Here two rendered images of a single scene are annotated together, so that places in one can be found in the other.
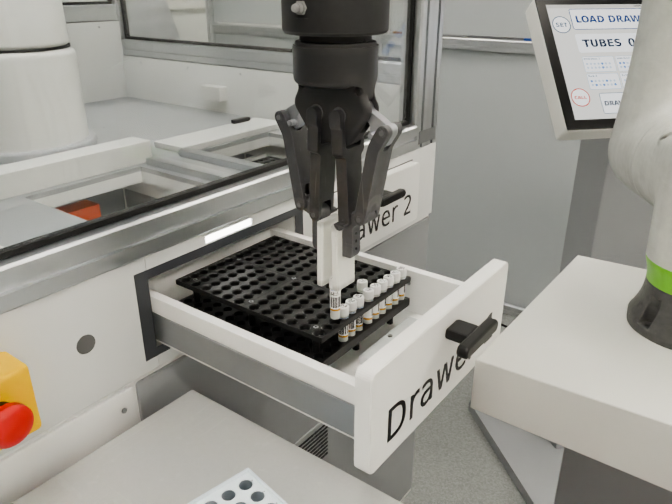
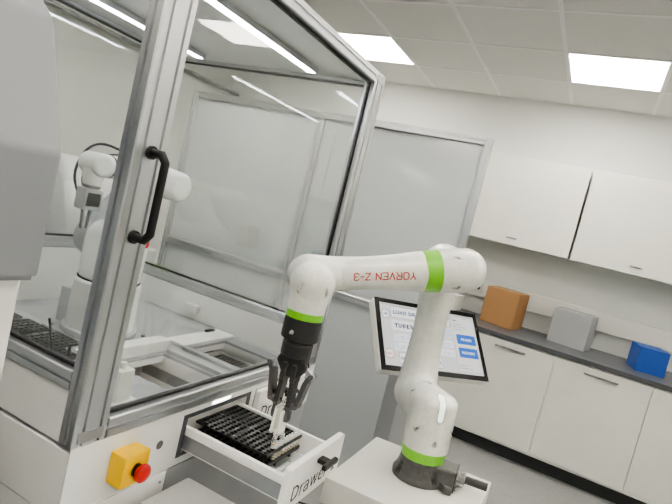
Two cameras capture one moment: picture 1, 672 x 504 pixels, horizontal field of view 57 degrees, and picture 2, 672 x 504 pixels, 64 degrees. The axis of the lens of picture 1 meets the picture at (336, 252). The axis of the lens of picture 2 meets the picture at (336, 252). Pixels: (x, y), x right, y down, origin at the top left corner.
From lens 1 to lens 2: 0.78 m
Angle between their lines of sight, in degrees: 22
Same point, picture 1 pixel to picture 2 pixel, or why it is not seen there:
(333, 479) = not seen: outside the picture
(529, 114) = (366, 344)
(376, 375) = (293, 470)
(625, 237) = not seen: hidden behind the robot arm
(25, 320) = (147, 429)
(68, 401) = not seen: hidden behind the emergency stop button
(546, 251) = (365, 434)
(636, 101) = (406, 370)
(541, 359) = (353, 480)
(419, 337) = (309, 459)
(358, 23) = (309, 341)
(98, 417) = (150, 482)
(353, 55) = (305, 349)
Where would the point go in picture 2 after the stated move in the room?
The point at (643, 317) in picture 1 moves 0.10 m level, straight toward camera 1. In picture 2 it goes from (397, 468) to (390, 483)
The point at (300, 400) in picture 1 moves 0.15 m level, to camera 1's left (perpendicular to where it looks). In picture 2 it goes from (254, 481) to (189, 473)
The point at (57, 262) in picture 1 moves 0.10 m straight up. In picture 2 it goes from (165, 406) to (174, 364)
